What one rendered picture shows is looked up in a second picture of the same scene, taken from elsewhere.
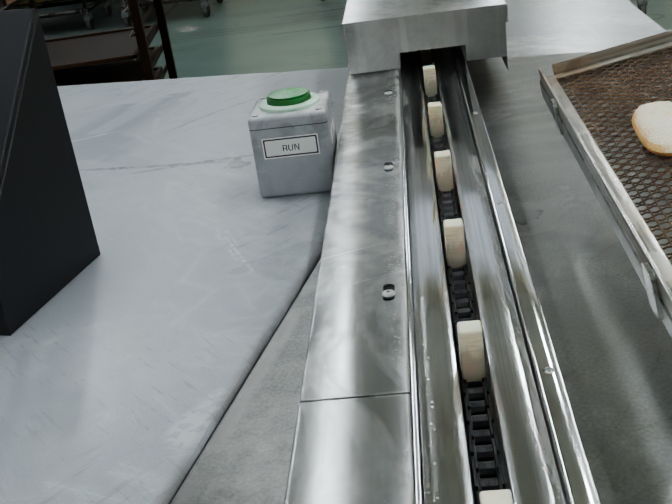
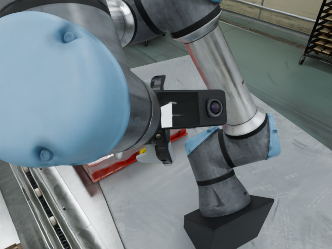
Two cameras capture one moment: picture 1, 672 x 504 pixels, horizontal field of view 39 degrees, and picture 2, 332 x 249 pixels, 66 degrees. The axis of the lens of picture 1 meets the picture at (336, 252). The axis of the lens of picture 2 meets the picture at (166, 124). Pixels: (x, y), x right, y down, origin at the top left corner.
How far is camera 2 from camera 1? 0.99 m
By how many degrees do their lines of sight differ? 102
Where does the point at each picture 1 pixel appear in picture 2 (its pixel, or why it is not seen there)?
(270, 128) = not seen: outside the picture
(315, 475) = (79, 212)
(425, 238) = not seen: outside the picture
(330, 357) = (93, 236)
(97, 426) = (137, 218)
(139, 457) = (123, 217)
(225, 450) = (110, 226)
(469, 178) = not seen: outside the picture
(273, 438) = (104, 232)
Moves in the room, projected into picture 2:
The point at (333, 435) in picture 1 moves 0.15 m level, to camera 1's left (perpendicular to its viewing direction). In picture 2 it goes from (81, 220) to (119, 191)
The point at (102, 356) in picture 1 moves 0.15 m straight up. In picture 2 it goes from (156, 232) to (155, 207)
